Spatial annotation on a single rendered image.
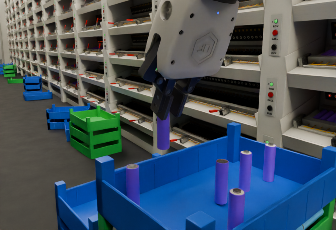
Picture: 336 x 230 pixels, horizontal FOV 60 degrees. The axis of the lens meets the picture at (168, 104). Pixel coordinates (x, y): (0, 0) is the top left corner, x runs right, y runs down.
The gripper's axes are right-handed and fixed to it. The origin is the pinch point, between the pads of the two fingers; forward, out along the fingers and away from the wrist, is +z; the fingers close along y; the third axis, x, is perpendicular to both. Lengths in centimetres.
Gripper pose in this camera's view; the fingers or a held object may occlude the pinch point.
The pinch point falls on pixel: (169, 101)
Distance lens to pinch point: 40.5
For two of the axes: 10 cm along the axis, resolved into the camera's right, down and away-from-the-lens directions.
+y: 7.7, -1.3, 6.2
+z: -2.7, 8.3, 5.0
